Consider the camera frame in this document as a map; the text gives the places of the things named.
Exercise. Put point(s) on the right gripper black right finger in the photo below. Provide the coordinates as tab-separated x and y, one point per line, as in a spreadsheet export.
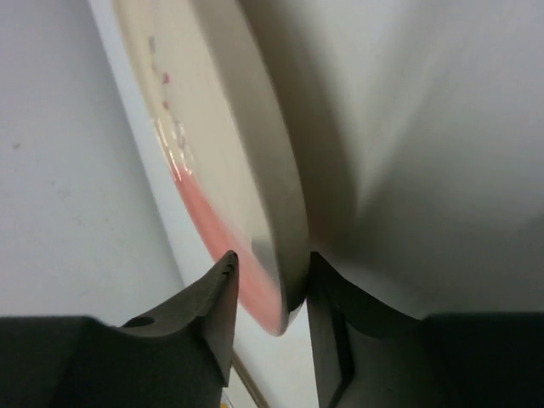
367	354

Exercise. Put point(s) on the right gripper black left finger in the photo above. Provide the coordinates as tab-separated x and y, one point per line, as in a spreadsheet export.
177	354

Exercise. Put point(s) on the white pink floral plate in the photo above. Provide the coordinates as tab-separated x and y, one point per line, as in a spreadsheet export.
218	121

